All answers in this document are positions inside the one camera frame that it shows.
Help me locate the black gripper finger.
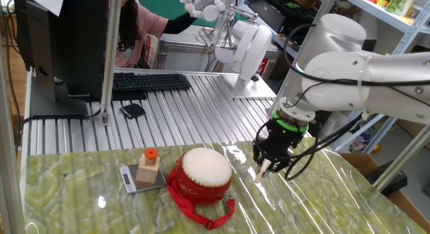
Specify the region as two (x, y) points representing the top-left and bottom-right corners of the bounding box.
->
(267, 155), (294, 175)
(252, 139), (270, 174)

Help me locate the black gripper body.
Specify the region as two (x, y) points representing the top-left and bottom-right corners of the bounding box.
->
(263, 118), (309, 161)

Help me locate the pale wooden drumstick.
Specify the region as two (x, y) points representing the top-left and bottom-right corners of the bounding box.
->
(253, 159), (271, 184)

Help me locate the red drum white head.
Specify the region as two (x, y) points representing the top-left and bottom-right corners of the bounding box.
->
(174, 147), (234, 206)

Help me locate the open cardboard box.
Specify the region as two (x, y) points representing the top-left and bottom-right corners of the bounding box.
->
(339, 152), (430, 231)

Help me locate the white haptic control device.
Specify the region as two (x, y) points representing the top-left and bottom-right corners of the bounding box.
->
(179, 0), (277, 100)

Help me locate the black device in box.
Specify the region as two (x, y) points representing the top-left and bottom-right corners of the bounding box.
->
(364, 159), (408, 197)

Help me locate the wooden peg block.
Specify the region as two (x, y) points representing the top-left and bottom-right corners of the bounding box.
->
(135, 153), (161, 185)

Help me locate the silver metal case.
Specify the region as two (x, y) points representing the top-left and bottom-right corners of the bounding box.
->
(156, 37), (282, 73)

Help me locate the dark grey laptop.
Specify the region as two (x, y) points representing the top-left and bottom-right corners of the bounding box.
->
(247, 0), (286, 30)

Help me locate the black keyboard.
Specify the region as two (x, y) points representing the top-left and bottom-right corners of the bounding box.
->
(112, 71), (192, 93)

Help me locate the silver digital pocket scale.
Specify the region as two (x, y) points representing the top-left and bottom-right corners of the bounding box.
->
(119, 163), (167, 195)

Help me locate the white metal shelf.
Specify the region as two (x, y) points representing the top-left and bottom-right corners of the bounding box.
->
(315, 0), (430, 154)

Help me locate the green marble pattern mat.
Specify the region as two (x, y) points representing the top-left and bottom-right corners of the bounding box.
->
(23, 136), (426, 234)

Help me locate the person in pink shirt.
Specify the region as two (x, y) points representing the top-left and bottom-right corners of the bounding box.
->
(114, 0), (198, 69)

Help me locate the teal partition board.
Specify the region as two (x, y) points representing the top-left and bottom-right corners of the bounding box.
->
(137, 0), (219, 27)

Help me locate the black computer monitor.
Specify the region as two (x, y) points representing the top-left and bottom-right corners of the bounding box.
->
(13, 0), (112, 119)

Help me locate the white paper sheet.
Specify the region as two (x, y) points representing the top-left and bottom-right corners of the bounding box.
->
(21, 0), (67, 17)

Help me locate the green wrist flange ring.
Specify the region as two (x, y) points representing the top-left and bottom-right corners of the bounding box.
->
(272, 109), (309, 133)

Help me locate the red drum strap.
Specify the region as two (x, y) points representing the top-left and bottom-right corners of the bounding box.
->
(167, 165), (236, 231)

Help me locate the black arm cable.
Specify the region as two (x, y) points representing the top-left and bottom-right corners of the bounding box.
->
(254, 24), (430, 182)

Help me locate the aluminium frame post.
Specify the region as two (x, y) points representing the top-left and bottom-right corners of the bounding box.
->
(0, 35), (26, 234)
(99, 0), (124, 126)
(267, 0), (340, 119)
(372, 124), (430, 192)

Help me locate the black monitor cable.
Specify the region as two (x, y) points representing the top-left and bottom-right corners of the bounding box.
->
(15, 108), (101, 157)

